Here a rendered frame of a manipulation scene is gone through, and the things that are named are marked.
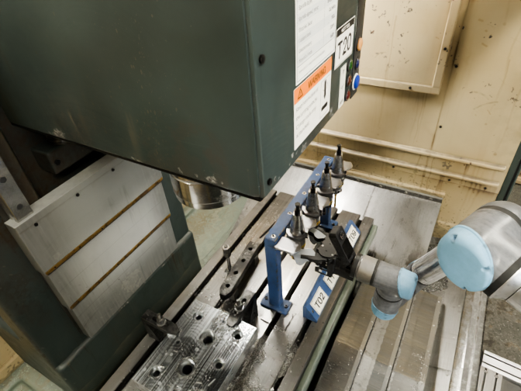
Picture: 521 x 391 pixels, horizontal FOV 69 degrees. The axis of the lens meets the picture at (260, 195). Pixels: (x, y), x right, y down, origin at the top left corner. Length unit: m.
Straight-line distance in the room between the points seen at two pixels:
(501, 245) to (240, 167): 0.51
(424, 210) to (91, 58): 1.53
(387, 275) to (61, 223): 0.87
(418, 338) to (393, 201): 0.64
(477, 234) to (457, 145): 0.94
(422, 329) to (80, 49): 1.38
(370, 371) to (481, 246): 0.73
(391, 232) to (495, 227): 1.00
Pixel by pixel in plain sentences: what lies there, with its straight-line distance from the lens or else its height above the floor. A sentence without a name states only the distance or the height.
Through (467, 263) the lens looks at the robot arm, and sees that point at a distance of 0.81.
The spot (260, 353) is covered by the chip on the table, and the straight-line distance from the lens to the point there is 1.25.
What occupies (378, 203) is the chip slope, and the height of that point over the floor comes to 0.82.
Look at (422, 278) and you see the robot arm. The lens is 1.18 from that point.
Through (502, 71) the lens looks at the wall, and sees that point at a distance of 1.60.
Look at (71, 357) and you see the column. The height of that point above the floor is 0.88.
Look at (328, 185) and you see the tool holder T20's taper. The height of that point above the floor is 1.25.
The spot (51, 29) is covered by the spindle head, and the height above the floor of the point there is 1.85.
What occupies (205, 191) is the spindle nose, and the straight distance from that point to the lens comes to 0.73.
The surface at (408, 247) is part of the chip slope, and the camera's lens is 1.78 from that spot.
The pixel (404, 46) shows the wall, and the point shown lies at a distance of 1.60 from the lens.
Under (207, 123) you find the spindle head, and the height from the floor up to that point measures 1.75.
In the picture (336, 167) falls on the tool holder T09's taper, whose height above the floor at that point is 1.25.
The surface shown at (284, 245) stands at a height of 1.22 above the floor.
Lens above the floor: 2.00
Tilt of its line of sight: 39 degrees down
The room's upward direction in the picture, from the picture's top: 5 degrees counter-clockwise
